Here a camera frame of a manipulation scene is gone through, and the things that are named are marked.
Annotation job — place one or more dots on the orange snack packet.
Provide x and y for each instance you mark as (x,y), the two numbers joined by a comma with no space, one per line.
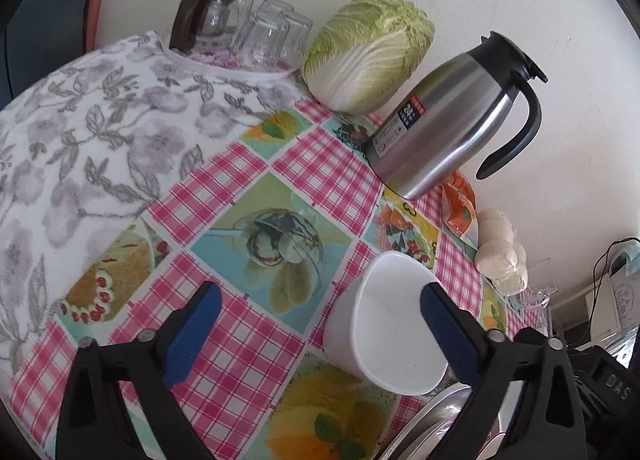
(460,212)

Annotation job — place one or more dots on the bag of steamed buns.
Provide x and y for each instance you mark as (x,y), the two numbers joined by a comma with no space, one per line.
(495,250)

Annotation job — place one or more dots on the stainless steel thermos jug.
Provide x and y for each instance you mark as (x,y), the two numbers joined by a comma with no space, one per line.
(440,130)

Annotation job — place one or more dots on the clear glass mug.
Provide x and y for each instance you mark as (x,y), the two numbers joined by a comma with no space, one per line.
(537,280)

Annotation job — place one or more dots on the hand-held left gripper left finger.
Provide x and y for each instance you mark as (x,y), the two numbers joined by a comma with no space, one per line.
(192,330)

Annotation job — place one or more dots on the blue panel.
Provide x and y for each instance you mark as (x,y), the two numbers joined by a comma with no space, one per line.
(45,40)

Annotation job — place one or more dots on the clear drinking glass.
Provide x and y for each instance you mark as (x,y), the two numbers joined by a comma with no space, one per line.
(299,35)
(246,3)
(275,6)
(260,40)

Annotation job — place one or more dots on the metal pot lid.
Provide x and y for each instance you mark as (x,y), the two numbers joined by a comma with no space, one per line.
(435,420)

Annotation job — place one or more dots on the grey floral cloth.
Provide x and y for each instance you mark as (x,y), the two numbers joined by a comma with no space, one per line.
(100,115)

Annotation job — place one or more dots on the white printed bag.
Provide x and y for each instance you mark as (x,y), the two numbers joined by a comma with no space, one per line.
(622,300)

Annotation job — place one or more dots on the white plastic cup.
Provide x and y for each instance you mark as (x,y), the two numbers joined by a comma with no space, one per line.
(385,325)

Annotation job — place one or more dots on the napa cabbage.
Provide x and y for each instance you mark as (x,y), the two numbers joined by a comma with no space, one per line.
(360,65)

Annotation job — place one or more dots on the pink checked tablecloth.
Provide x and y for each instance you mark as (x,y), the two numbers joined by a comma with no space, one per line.
(240,180)

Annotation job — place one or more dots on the purple print tray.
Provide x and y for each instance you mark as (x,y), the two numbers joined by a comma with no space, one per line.
(225,68)

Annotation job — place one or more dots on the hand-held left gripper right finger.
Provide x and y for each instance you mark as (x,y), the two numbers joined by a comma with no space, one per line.
(452,335)

